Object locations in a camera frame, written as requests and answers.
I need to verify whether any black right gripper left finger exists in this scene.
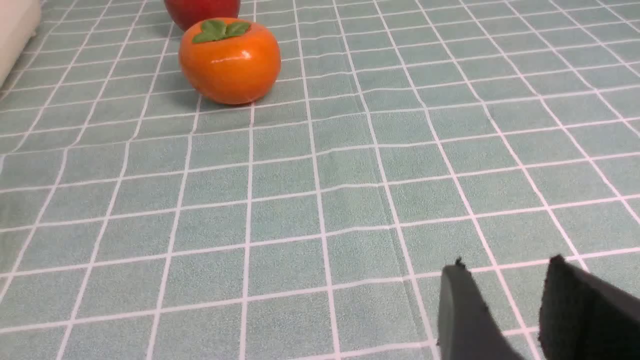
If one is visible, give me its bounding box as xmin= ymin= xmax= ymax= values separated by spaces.
xmin=437 ymin=257 xmax=522 ymax=360

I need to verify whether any white two-slot toaster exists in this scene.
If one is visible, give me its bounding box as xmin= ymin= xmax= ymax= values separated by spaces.
xmin=0 ymin=0 xmax=42 ymax=85

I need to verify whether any orange persimmon with green leaf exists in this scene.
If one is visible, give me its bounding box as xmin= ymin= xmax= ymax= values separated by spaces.
xmin=178 ymin=17 xmax=282 ymax=106

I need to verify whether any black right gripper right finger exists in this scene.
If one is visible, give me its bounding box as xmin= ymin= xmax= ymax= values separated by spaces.
xmin=538 ymin=255 xmax=640 ymax=360

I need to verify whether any red apple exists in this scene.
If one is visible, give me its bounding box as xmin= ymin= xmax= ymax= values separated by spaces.
xmin=163 ymin=0 xmax=241 ymax=31

